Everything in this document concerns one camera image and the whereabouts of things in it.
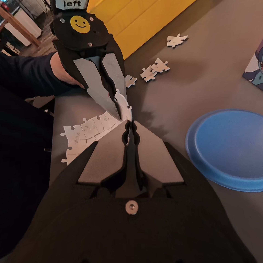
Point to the person's left hand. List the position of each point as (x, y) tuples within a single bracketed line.
[(61, 72)]

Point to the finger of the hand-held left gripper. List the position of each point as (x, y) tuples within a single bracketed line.
[(116, 69), (92, 82)]

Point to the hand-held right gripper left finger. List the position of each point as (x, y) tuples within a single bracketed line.
[(102, 160)]

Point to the white cabinet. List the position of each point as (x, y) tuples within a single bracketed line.
[(22, 28)]

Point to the white assembled puzzle ball section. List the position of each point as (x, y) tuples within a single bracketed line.
[(92, 129)]

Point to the yellow plastic bin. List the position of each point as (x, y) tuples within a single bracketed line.
[(133, 24)]

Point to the printed cardboard puzzle box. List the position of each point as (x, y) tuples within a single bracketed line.
[(254, 72)]

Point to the person's left forearm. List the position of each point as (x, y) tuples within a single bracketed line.
[(26, 76)]

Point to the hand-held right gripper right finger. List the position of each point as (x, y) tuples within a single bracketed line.
[(158, 162)]

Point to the blue round plastic stand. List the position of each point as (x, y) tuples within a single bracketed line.
[(226, 148)]

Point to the wooden beam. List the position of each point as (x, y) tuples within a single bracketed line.
[(20, 26)]

